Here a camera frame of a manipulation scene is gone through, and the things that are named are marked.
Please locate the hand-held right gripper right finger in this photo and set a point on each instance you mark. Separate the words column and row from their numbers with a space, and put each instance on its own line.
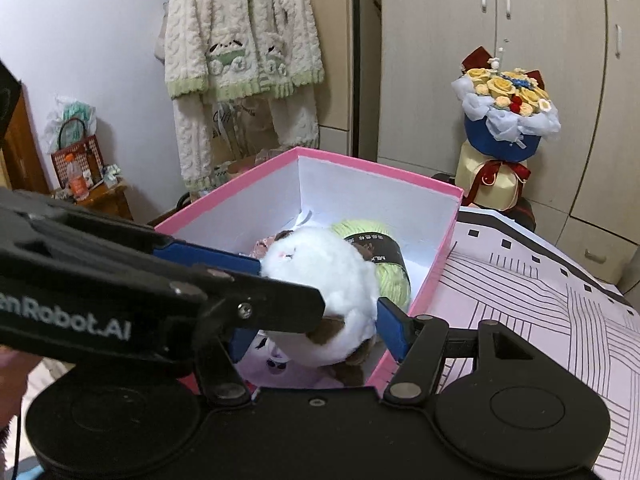
column 392, row 327

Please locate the checkered woven basket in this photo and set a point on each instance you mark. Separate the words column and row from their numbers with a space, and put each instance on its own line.
column 90, row 157

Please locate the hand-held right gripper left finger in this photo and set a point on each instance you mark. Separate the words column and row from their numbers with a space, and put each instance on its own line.
column 239, row 345

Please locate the green yarn ball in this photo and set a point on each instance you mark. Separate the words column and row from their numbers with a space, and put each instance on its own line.
column 390, row 275

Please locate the beige wardrobe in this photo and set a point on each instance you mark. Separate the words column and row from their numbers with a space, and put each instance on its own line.
column 425, row 60

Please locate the brown wooden board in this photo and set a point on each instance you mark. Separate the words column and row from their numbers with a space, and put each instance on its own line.
column 25, row 160

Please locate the yellow flower bouquet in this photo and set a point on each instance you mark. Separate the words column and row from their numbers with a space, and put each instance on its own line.
column 500, row 90

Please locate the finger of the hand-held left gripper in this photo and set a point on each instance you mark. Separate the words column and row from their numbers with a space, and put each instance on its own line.
column 280, row 305
column 200, row 255

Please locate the white brown plush toy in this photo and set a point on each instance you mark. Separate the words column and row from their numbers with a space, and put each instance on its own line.
column 320, row 280

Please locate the cream gift bag red ribbon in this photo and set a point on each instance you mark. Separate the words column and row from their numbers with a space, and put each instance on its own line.
column 525, row 215

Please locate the pink cardboard box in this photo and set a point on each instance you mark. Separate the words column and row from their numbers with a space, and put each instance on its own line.
column 350, row 185

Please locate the striped tablecloth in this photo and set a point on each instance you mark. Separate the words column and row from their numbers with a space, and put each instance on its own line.
column 550, row 300

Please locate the cream fluffy pajama pants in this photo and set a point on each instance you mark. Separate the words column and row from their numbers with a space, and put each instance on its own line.
column 195, row 140

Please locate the person's left hand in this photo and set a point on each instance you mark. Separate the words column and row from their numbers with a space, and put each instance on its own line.
column 12, row 375

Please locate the wooden cabinet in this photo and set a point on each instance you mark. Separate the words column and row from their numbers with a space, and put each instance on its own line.
column 112, row 205

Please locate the orange drink bottle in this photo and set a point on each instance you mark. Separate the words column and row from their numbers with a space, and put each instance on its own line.
column 77, row 185

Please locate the white plastic bag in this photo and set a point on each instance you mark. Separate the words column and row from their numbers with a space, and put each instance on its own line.
column 70, row 112

